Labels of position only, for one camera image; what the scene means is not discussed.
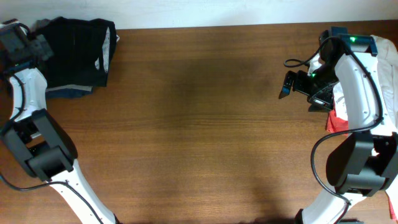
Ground navy folded garment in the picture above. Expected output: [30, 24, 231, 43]
[0, 71, 94, 100]

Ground red cloth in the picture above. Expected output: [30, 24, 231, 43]
[325, 110, 349, 133]

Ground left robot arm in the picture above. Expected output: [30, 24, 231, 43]
[1, 19, 119, 223]

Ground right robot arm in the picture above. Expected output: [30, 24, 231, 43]
[279, 27, 397, 224]

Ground right black cable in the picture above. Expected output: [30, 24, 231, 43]
[284, 35, 385, 224]

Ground grey folded trousers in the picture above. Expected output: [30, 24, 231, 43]
[33, 19, 93, 92]

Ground black shorts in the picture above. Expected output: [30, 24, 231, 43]
[30, 17, 117, 88]

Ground white crumpled garment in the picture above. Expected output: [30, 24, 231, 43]
[333, 35, 397, 127]

